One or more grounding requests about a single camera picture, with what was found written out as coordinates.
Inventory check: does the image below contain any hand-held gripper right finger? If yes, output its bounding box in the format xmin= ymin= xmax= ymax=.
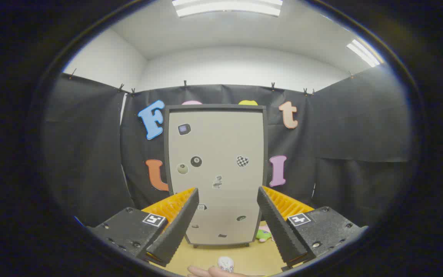
xmin=257 ymin=186 xmax=369 ymax=270

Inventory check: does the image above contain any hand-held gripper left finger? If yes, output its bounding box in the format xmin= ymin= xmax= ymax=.
xmin=87 ymin=187 xmax=200 ymax=267

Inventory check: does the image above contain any white canvas shoe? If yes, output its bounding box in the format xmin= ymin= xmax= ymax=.
xmin=218 ymin=257 xmax=234 ymax=273

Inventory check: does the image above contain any dark grey shoe cabinet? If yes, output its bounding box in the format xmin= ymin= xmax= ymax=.
xmin=164 ymin=104 xmax=268 ymax=249

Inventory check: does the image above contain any pink and green plush toy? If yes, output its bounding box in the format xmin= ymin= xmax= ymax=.
xmin=256 ymin=225 xmax=275 ymax=243

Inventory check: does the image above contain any black backdrop cloth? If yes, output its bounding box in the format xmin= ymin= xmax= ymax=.
xmin=43 ymin=63 xmax=412 ymax=227

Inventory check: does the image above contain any small ceiling light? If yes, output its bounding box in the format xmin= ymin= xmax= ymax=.
xmin=346 ymin=38 xmax=380 ymax=68

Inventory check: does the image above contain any long ceiling light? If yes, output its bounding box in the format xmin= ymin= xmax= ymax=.
xmin=172 ymin=0 xmax=283 ymax=18

